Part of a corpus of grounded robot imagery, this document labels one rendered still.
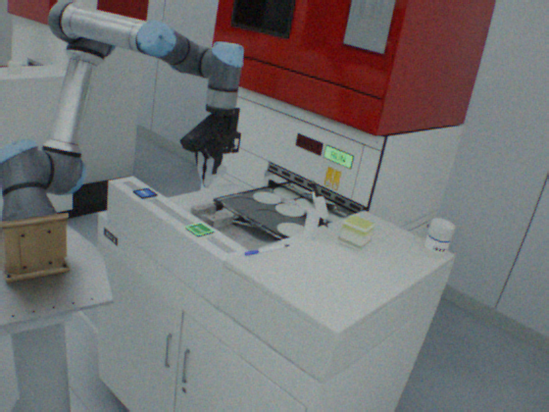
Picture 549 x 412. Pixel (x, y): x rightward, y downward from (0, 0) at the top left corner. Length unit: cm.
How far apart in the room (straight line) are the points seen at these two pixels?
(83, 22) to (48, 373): 98
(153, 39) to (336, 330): 73
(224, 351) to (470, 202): 212
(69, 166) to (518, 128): 234
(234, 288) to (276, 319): 14
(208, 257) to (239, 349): 25
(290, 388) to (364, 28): 105
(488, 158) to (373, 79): 160
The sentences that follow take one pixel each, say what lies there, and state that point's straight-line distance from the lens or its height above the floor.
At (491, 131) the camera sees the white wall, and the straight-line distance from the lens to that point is 303.
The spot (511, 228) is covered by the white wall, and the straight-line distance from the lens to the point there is 308.
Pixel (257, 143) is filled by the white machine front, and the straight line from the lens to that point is 195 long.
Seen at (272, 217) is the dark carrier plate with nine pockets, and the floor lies 90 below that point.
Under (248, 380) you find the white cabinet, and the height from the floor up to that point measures 68.
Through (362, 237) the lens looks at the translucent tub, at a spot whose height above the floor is 101.
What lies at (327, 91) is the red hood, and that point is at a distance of 166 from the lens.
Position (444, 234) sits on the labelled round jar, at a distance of 148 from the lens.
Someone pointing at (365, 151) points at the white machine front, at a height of 115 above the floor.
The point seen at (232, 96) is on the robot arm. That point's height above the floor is 133.
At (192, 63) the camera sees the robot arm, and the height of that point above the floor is 139.
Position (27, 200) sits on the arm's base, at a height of 102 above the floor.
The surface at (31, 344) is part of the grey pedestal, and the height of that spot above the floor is 61.
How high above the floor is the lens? 158
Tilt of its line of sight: 23 degrees down
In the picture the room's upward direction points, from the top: 11 degrees clockwise
